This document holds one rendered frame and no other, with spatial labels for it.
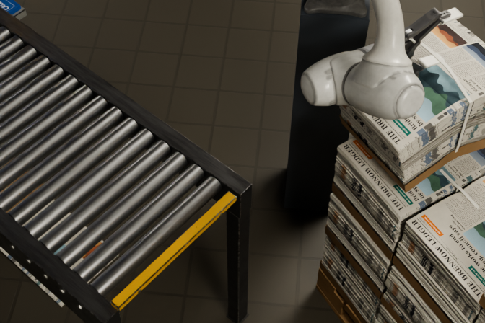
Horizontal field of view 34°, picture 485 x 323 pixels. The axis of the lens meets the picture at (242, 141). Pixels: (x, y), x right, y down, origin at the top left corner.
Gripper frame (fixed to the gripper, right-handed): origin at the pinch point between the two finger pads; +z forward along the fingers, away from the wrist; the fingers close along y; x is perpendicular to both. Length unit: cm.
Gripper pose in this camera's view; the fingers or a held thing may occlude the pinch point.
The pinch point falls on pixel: (447, 34)
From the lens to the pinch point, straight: 197.3
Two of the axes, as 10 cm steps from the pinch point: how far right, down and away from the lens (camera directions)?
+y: -0.9, 6.5, 7.6
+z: 8.5, -3.5, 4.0
